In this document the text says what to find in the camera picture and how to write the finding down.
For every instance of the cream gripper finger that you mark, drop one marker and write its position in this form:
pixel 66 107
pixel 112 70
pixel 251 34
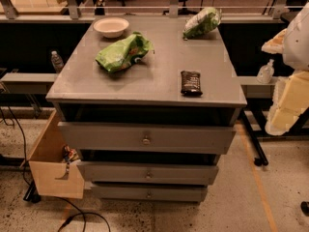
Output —
pixel 275 45
pixel 290 100

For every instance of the grey top drawer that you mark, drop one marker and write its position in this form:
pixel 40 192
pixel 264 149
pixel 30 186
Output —
pixel 148 138

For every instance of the grey drawer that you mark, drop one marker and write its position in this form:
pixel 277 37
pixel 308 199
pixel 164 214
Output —
pixel 148 138
pixel 150 192
pixel 147 173

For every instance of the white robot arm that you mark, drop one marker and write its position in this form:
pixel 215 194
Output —
pixel 296 42

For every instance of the grey drawer cabinet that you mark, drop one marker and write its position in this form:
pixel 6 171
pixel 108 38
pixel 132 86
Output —
pixel 149 92

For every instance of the grey middle drawer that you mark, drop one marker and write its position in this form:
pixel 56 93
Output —
pixel 147 173

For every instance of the grey bottom drawer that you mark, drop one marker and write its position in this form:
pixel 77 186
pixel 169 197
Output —
pixel 150 192

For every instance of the clear sanitizer pump bottle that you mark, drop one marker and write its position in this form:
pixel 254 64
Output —
pixel 266 72

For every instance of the grey right side shelf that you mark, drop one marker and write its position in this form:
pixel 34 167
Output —
pixel 253 89

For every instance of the grey shelf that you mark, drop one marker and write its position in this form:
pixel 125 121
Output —
pixel 28 83
pixel 253 89

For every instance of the black table leg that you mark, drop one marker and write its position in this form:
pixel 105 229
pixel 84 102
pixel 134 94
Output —
pixel 261 159

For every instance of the green white snack bag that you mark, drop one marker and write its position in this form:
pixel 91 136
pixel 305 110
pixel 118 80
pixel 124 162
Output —
pixel 202 23

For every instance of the dark brown snack packet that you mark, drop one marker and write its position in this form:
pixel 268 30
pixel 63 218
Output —
pixel 191 85

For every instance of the green chip bag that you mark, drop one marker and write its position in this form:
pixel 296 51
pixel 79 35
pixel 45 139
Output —
pixel 124 53

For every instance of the white bowl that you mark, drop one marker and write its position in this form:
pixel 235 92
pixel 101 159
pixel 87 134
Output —
pixel 111 27

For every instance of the clear plastic water bottle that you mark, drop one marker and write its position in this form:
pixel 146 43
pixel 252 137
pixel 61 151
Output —
pixel 57 61

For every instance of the grey left side shelf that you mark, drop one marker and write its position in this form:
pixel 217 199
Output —
pixel 28 83

